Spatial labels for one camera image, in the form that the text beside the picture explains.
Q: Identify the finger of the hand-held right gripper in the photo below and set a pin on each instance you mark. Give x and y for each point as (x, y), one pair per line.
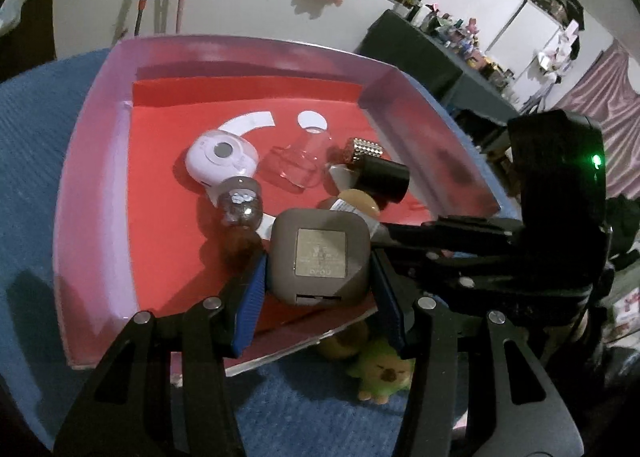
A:
(450, 232)
(475, 277)

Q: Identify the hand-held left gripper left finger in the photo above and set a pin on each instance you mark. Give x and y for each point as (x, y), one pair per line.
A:
(250, 302)

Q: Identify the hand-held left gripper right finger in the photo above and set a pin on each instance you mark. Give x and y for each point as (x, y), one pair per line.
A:
(387, 307)

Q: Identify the taupe square case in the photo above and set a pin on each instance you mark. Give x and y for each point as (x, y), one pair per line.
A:
(285, 237)

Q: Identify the beige round compact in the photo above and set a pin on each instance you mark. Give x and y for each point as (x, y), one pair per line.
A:
(357, 201)

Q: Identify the red box with pink walls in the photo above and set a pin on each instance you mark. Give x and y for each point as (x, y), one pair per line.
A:
(165, 237)

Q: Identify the lilac rounded compact case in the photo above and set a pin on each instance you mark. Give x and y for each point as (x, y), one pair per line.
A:
(220, 152)

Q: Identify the amber brown jar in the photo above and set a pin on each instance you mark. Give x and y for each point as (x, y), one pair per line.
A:
(242, 243)

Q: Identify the green plush toy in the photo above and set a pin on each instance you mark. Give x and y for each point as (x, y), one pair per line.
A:
(380, 369)

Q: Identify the black cylinder cap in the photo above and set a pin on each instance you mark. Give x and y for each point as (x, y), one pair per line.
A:
(382, 177)

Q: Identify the brown glitter ball bottle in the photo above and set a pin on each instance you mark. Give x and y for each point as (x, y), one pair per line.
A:
(240, 202)

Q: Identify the pink striped curtain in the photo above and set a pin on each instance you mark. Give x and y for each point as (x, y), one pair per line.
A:
(615, 82)

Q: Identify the white triangular piece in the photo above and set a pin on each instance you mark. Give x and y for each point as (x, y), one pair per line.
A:
(342, 177)

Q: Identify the white metal rack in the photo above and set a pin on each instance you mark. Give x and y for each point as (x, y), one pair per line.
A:
(510, 37)

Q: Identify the clear plastic cup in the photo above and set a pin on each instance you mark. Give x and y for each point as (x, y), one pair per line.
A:
(300, 162)

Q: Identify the pink white packet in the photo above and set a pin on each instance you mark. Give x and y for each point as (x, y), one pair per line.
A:
(627, 309)

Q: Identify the row of small bottles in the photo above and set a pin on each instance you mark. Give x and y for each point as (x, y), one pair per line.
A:
(462, 37)

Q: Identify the black bag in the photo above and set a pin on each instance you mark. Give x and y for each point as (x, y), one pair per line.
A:
(560, 2)

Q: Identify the table with dark cloth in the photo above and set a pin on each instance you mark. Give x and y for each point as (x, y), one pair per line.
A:
(400, 42)

